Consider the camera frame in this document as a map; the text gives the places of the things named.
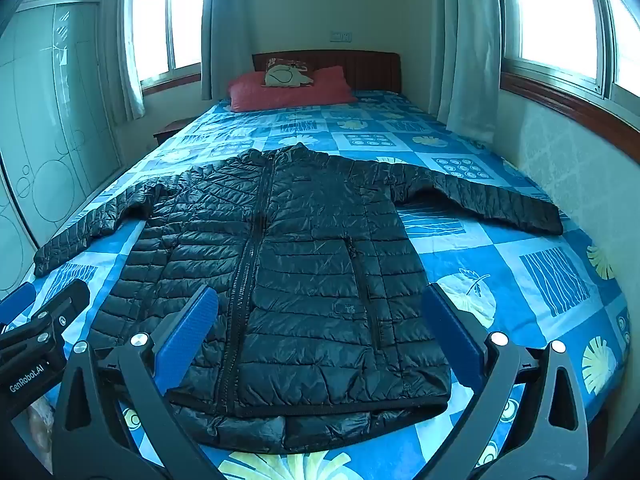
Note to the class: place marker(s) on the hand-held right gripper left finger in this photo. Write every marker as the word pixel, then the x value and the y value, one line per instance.
pixel 187 332

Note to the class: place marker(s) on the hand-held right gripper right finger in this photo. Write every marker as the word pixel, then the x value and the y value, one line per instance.
pixel 452 332

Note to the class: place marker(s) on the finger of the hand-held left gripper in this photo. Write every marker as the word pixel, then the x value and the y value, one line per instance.
pixel 60 310

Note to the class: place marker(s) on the black puffer jacket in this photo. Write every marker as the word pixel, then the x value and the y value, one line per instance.
pixel 300 260

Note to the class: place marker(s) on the blue patterned bedsheet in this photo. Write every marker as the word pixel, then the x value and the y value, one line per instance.
pixel 500 270

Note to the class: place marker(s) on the glass door wardrobe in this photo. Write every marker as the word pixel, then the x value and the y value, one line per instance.
pixel 55 135

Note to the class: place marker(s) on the wooden nightstand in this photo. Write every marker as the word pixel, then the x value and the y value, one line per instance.
pixel 167 132

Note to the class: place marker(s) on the red pillow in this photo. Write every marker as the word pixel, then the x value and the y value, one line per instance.
pixel 250 94

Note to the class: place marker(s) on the short wooden window sill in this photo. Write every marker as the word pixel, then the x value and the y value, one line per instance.
pixel 170 81

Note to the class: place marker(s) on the long wooden window sill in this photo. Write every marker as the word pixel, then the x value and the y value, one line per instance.
pixel 565 100

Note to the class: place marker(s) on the narrow white curtain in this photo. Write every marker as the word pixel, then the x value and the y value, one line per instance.
pixel 125 60

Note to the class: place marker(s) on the wide pale curtain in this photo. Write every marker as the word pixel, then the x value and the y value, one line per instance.
pixel 470 60

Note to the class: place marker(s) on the wooden headboard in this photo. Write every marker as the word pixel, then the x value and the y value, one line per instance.
pixel 370 70

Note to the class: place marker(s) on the small printed cushion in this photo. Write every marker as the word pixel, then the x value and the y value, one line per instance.
pixel 287 74

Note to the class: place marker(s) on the grey curtain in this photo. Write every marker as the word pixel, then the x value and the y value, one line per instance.
pixel 225 35

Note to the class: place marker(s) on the wall outlet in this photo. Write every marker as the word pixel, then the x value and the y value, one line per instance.
pixel 341 36

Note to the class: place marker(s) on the large window with white frame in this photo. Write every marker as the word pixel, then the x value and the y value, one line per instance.
pixel 555 10

